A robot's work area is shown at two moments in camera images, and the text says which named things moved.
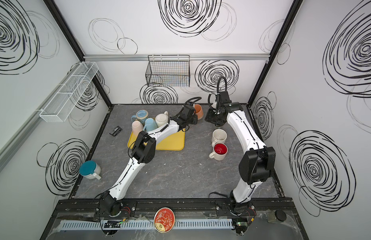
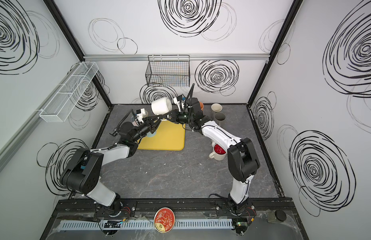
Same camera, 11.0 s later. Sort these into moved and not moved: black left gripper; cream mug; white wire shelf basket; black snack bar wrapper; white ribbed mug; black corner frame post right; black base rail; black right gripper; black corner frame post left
Moved: black right gripper; black left gripper; white ribbed mug
Not moved: black base rail; cream mug; black corner frame post left; black snack bar wrapper; black corner frame post right; white wire shelf basket
